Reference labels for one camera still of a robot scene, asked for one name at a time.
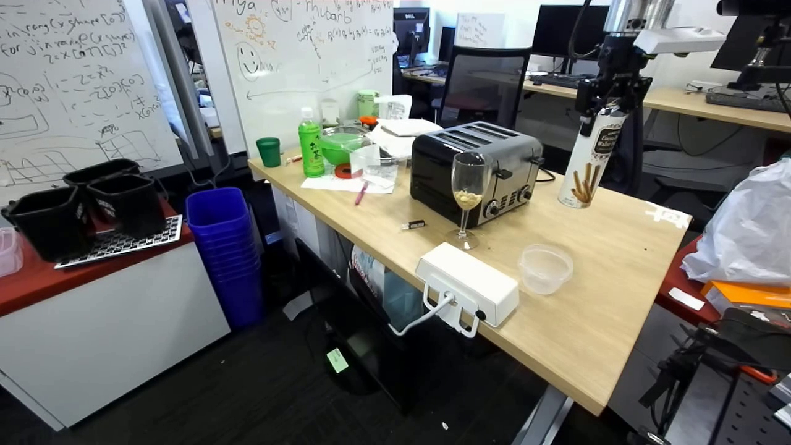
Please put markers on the tall white cylinder container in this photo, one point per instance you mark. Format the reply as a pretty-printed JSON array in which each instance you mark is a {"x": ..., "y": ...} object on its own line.
[{"x": 588, "y": 168}]

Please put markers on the black silver four-slot toaster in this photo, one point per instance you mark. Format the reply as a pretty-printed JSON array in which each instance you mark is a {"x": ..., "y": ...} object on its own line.
[{"x": 473, "y": 168}]

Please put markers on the white cabinet with red top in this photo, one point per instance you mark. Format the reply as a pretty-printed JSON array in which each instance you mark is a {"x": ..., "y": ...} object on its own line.
[{"x": 98, "y": 329}]

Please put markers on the green plastic bottle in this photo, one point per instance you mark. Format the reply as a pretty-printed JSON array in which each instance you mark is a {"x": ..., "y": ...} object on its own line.
[{"x": 310, "y": 150}]

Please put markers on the clear plastic bowl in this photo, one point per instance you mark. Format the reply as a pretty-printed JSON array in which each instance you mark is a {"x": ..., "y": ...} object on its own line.
[{"x": 545, "y": 268}]

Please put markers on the green sticky note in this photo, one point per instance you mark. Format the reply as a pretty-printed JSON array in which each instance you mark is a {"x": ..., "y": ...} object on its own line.
[{"x": 337, "y": 362}]

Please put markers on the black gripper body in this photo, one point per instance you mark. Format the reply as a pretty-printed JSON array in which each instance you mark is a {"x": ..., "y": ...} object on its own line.
[{"x": 614, "y": 69}]

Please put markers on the dark wide computer monitor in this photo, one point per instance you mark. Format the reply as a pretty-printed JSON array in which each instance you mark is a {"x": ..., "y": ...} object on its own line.
[{"x": 564, "y": 27}]

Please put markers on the red pen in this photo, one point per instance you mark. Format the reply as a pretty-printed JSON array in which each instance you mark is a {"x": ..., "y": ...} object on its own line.
[{"x": 362, "y": 194}]

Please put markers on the white folded paper towels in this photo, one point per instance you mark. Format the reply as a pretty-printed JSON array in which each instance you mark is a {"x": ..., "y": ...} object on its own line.
[{"x": 402, "y": 134}]

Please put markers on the clear wine glass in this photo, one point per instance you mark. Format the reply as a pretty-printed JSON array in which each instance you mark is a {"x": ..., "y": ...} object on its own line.
[{"x": 468, "y": 187}]

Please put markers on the grey-backed office chair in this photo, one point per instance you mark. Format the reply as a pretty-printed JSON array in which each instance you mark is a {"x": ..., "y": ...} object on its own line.
[{"x": 485, "y": 88}]

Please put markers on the black tripod stand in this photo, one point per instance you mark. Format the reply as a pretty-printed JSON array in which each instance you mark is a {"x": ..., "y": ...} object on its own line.
[{"x": 707, "y": 372}]

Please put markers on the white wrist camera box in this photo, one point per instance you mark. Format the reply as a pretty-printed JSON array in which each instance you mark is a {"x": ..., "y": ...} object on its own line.
[{"x": 679, "y": 40}]

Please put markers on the whiteboard with smiley drawing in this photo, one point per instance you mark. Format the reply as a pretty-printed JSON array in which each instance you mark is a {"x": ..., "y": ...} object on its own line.
[{"x": 312, "y": 64}]

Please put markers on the small black clip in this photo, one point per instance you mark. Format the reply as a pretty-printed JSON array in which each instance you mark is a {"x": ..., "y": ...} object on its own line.
[{"x": 416, "y": 224}]

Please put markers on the black plastic bin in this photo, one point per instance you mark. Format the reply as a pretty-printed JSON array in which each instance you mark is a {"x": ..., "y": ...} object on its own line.
[
  {"x": 49, "y": 224},
  {"x": 127, "y": 207},
  {"x": 98, "y": 172}
]

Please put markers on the white plastic bag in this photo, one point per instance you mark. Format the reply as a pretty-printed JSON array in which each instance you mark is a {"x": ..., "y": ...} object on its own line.
[{"x": 745, "y": 230}]

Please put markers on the white rectangular power box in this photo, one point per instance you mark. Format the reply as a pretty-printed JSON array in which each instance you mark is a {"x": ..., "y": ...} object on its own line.
[{"x": 466, "y": 280}]

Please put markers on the green plastic cup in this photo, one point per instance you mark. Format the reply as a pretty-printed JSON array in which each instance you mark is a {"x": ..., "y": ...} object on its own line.
[{"x": 267, "y": 152}]

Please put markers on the green plastic food container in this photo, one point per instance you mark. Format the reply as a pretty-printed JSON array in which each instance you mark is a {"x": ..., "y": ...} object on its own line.
[{"x": 338, "y": 150}]

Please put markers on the stack of blue bins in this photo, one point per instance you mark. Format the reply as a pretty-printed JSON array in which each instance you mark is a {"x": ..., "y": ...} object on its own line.
[{"x": 226, "y": 247}]

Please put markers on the whiteboard with handwritten notes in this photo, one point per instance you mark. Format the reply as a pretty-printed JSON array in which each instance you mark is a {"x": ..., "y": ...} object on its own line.
[{"x": 74, "y": 90}]

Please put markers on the light wood background desk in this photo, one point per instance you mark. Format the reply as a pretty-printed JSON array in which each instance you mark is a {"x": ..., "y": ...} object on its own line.
[{"x": 707, "y": 108}]

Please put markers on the orange flat package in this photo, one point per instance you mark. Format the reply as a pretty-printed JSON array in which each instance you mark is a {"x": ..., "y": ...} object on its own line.
[{"x": 749, "y": 296}]

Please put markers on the white paper sheet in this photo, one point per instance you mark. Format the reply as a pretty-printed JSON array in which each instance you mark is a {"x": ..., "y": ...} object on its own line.
[{"x": 346, "y": 183}]

